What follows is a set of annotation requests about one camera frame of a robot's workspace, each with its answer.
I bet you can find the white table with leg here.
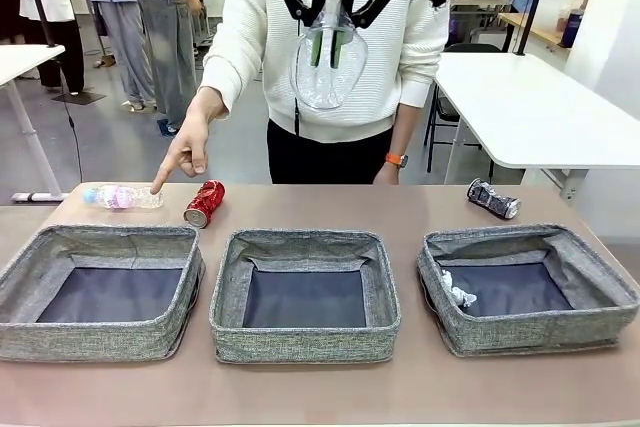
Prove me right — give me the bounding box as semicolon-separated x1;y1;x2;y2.
0;44;71;204

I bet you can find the person in white sweater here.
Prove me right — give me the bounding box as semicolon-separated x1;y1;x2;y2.
199;0;451;186

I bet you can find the crushed red can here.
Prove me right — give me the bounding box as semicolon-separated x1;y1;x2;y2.
182;179;226;229

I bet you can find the clear storage box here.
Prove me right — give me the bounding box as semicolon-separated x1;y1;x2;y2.
537;0;576;41

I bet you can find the crushed dark can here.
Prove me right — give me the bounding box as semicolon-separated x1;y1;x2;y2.
467;178;523;222

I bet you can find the dark blue bottle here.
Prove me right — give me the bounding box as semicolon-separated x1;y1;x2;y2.
562;9;586;48

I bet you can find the person in grey trousers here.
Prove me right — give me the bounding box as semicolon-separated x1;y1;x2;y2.
124;0;205;134

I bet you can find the clear bottle with pink label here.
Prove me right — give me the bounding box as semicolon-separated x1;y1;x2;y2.
82;184;165;212

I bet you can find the person's left forearm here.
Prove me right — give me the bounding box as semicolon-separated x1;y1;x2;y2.
387;41;446;158

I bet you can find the person's right hand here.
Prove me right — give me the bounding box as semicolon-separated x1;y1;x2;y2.
149;86;231;196

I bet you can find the large white table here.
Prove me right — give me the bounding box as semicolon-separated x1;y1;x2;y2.
433;52;640;203

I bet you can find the person's right forearm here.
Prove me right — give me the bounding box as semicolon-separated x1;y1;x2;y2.
199;6;271;113

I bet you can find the wooden top desk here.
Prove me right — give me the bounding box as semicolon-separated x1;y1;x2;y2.
498;11;591;56

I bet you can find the person in pale wide trousers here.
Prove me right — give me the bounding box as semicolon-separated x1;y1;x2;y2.
82;0;157;112

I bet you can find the person's left hand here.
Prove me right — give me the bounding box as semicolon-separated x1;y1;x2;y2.
373;161;401;186

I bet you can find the black tripod base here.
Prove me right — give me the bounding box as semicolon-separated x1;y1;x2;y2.
52;90;109;106

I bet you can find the person in white coat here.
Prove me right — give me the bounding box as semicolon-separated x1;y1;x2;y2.
18;0;87;97

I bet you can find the white tissue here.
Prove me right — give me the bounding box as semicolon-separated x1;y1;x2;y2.
439;269;478;308

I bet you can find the grey fabric basket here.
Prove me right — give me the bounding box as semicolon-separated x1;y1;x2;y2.
209;229;403;365
417;224;640;359
0;224;207;363

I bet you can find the clear plastic cup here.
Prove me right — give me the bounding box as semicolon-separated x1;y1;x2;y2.
290;0;370;112

